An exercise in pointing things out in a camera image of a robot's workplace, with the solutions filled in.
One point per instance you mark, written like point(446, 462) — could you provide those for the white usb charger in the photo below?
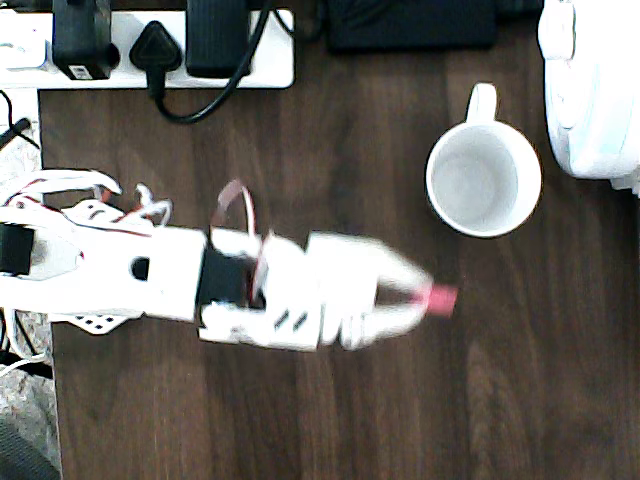
point(20, 50)

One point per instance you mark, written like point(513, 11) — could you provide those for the white power strip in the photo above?
point(270, 55)

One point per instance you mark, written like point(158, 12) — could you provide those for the large black power brick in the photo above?
point(410, 25)

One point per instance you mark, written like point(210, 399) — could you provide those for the white ceramic mug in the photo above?
point(482, 180)

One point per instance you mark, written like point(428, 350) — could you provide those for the black triangular mains plug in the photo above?
point(154, 52)

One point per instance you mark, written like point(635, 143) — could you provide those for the small red block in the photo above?
point(442, 300)

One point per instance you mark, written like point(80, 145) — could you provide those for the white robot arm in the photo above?
point(100, 280)

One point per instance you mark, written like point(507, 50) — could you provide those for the white teal extension reel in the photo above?
point(595, 90)

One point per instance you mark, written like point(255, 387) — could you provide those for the wide black power adapter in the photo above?
point(217, 40)

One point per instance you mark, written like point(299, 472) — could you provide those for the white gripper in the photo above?
point(361, 290)

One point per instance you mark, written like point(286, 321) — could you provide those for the narrow black power adapter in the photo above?
point(82, 42)

